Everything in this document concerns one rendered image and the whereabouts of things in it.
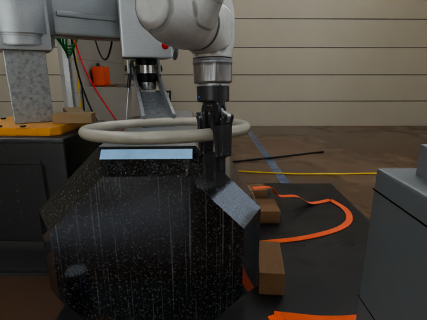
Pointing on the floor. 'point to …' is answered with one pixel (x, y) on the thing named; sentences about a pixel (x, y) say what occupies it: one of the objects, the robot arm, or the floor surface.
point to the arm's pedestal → (396, 249)
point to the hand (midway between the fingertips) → (214, 170)
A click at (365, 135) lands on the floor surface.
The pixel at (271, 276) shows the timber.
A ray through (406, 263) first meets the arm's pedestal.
